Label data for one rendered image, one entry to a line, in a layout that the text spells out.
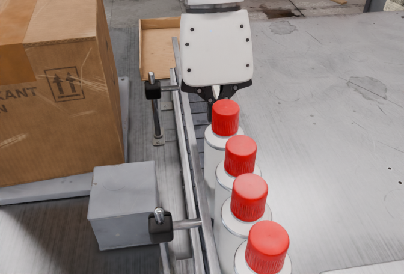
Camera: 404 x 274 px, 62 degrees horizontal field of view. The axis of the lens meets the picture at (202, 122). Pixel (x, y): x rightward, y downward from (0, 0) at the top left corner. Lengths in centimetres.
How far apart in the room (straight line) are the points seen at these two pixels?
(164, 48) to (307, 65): 42
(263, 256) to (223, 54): 28
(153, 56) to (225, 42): 56
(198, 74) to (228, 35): 7
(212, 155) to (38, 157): 33
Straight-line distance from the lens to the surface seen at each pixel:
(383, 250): 64
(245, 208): 32
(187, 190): 58
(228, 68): 47
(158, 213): 41
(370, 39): 122
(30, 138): 61
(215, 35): 46
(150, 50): 104
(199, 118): 70
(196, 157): 51
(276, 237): 29
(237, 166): 36
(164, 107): 81
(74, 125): 59
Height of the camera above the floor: 133
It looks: 41 degrees down
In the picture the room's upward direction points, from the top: straight up
